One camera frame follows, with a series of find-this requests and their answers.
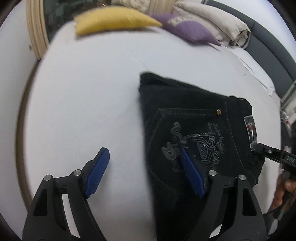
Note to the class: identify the person's right hand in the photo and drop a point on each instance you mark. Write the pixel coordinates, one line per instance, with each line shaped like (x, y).
(283, 186)

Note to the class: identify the white pillow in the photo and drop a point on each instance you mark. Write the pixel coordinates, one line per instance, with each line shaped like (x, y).
(254, 68)

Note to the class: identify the black denim pants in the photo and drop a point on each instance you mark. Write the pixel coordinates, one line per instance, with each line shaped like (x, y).
(219, 131)

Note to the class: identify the beige puffer jacket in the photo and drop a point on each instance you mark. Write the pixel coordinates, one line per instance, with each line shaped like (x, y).
(139, 5)

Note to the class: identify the white bed sheet mattress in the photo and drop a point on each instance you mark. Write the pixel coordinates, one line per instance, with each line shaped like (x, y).
(85, 96)

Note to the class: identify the yellow cushion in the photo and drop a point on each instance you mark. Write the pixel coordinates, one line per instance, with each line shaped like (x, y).
(112, 18)

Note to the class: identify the beige curtain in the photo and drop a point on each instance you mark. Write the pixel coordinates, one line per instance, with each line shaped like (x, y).
(37, 27)

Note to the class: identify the folded beige duvet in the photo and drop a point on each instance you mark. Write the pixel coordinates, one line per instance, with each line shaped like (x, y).
(228, 29)

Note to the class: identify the dark grey upholstered headboard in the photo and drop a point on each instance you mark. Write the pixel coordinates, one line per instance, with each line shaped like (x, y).
(266, 50)

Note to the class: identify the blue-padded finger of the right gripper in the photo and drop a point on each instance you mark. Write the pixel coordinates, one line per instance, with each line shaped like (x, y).
(268, 152)

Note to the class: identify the purple cushion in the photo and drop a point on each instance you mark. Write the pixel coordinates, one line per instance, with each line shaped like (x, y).
(186, 29)

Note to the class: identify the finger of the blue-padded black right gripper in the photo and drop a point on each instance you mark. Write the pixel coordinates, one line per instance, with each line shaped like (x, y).
(229, 208)

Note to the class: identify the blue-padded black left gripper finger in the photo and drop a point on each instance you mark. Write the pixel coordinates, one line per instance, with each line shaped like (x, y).
(46, 218)

